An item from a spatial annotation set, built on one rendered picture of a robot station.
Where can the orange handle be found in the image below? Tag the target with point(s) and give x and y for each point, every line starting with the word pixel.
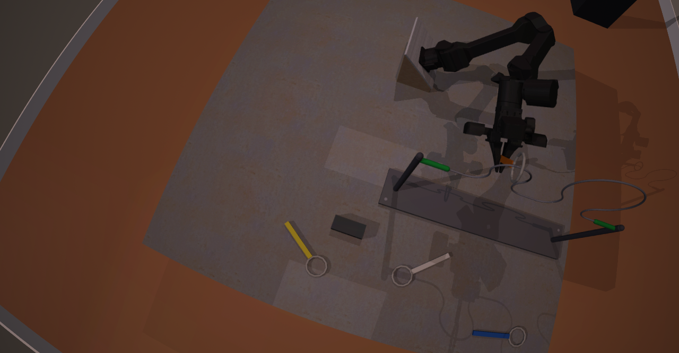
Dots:
pixel 507 161

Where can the dark blue handle with grey loop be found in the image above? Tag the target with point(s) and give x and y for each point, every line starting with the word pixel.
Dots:
pixel 500 335

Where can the yellow handle with grey loop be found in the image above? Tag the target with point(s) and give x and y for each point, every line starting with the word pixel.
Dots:
pixel 305 250

